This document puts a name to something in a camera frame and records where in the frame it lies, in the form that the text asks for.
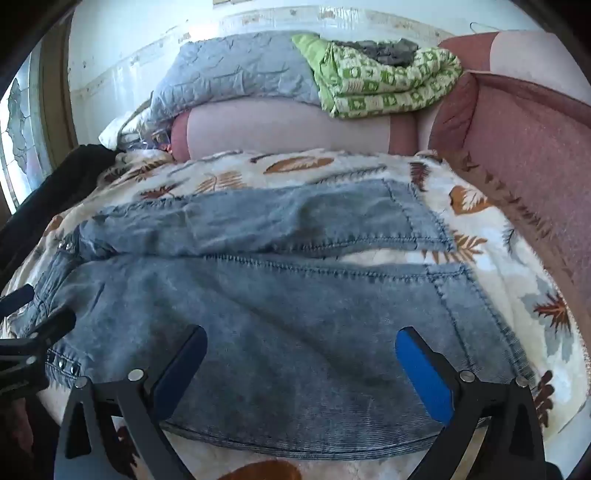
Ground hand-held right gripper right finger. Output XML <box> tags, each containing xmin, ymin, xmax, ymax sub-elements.
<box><xmin>395</xmin><ymin>326</ymin><xmax>548</xmax><ymax>480</ymax></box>

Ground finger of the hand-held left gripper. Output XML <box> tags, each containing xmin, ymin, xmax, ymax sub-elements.
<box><xmin>0</xmin><ymin>307</ymin><xmax>77</xmax><ymax>360</ymax></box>
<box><xmin>0</xmin><ymin>284</ymin><xmax>36</xmax><ymax>317</ymax></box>

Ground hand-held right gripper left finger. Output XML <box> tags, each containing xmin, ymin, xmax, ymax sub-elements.
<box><xmin>55</xmin><ymin>324</ymin><xmax>208</xmax><ymax>480</ymax></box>

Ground blue denim pants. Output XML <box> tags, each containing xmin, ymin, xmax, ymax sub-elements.
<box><xmin>9</xmin><ymin>179</ymin><xmax>539</xmax><ymax>460</ymax></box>

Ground leaf printed fleece blanket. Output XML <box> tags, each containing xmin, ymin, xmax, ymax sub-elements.
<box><xmin>0</xmin><ymin>148</ymin><xmax>587</xmax><ymax>480</ymax></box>

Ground black cloth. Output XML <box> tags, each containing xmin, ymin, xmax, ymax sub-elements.
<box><xmin>0</xmin><ymin>144</ymin><xmax>117</xmax><ymax>283</ymax></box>

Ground white cloth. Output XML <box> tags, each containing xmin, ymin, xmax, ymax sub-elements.
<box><xmin>98</xmin><ymin>117</ymin><xmax>139</xmax><ymax>151</ymax></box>

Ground clear plastic bag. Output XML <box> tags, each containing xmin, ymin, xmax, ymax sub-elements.
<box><xmin>120</xmin><ymin>124</ymin><xmax>174</xmax><ymax>154</ymax></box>

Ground pink sofa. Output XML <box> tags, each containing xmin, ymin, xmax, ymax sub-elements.
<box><xmin>427</xmin><ymin>29</ymin><xmax>591</xmax><ymax>319</ymax></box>

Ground pink bolster cushion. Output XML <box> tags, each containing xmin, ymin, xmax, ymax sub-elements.
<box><xmin>170</xmin><ymin>98</ymin><xmax>421</xmax><ymax>163</ymax></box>

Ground green patterned blanket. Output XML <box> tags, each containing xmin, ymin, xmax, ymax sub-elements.
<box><xmin>291</xmin><ymin>33</ymin><xmax>464</xmax><ymax>120</ymax></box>

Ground grey quilted blanket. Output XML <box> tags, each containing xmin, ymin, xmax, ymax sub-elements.
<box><xmin>139</xmin><ymin>31</ymin><xmax>324</xmax><ymax>136</ymax></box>

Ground dark grey cloth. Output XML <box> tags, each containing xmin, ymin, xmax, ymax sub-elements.
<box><xmin>330</xmin><ymin>38</ymin><xmax>419</xmax><ymax>68</ymax></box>

